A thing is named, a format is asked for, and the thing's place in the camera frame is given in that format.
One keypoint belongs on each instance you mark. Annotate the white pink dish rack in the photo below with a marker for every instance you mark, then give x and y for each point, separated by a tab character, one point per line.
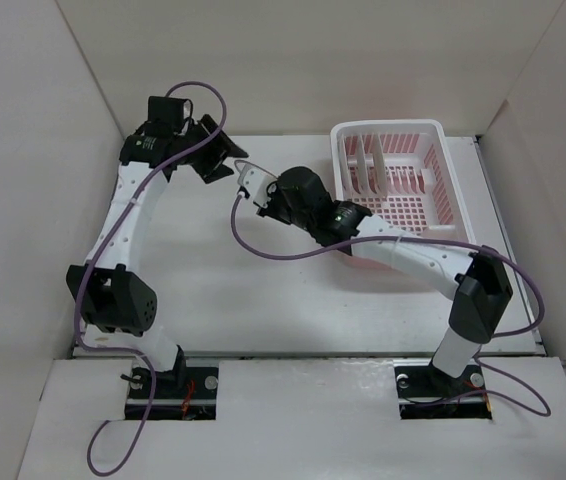
425	197

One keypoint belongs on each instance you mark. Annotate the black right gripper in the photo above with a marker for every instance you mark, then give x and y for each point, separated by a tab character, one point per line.
273	191

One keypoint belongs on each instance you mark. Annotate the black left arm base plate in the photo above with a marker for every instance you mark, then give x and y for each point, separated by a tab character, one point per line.
193	400

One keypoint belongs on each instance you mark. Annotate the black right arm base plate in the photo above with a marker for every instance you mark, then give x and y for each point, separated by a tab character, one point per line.
424	393

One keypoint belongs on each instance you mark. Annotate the orange sunburst plate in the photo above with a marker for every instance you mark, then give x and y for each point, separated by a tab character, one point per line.
362	172

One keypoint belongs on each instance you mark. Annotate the green rimmed white plate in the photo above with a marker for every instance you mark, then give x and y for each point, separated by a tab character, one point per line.
349	166

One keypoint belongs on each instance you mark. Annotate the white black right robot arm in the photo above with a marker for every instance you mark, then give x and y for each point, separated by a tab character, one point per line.
473	278

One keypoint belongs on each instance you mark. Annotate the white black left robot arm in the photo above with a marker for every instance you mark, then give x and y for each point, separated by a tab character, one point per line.
117	306

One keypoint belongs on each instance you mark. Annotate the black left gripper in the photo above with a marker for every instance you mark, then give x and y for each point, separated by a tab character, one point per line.
212	170

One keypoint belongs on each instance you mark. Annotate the black rimmed flower plate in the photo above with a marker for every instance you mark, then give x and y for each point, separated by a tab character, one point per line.
379	166

